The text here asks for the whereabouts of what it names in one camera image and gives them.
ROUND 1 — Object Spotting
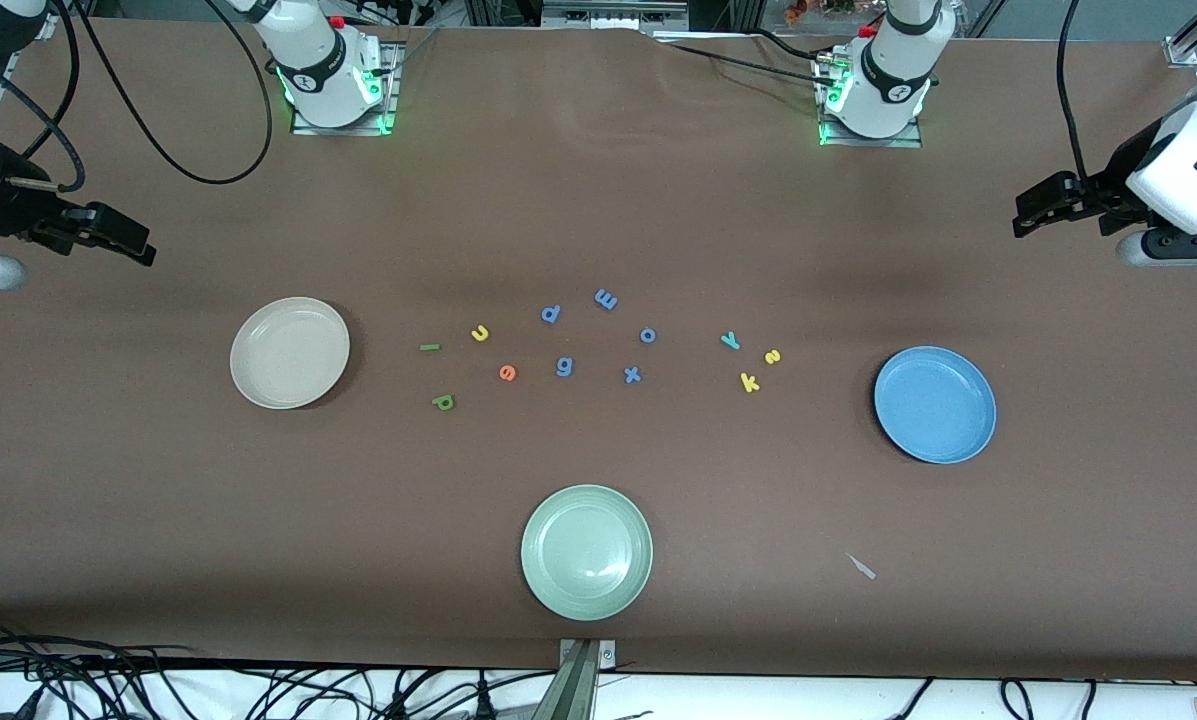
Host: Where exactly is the beige round plate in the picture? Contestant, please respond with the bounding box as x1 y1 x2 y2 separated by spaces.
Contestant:
230 297 351 410

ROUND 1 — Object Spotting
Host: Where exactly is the blue round plate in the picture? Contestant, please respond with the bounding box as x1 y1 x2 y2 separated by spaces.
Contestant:
874 346 997 465

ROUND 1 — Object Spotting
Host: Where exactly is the grey metal box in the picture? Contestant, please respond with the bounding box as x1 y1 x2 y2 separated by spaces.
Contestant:
541 0 689 29

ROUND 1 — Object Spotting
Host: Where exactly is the pale green round plate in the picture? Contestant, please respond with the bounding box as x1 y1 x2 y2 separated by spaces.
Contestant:
521 485 654 622

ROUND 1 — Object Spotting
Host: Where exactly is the black looped cable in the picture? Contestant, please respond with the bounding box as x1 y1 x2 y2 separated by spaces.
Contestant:
0 0 87 194

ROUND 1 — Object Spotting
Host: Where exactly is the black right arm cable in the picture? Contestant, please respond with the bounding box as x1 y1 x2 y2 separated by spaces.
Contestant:
66 0 274 186

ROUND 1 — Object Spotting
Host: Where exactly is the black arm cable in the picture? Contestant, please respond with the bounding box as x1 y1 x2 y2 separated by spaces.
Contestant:
1055 0 1094 186
66 0 274 186

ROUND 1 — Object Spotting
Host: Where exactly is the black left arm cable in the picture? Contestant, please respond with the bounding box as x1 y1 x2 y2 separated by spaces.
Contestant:
1055 0 1094 186

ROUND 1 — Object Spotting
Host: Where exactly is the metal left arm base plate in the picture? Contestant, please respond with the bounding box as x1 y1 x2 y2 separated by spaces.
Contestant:
818 55 924 149

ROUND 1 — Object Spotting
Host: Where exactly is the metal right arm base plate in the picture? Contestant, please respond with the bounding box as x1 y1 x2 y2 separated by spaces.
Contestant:
290 40 399 136

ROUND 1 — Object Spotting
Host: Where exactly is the black cable on table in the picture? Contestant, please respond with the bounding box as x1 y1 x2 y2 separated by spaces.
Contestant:
653 28 849 89

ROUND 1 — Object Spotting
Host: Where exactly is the black cable bundle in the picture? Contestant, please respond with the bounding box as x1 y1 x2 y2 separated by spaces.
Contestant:
0 620 559 720

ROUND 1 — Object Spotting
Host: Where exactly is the grey metal camera pole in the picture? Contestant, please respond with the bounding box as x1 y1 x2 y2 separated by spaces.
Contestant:
533 638 619 720

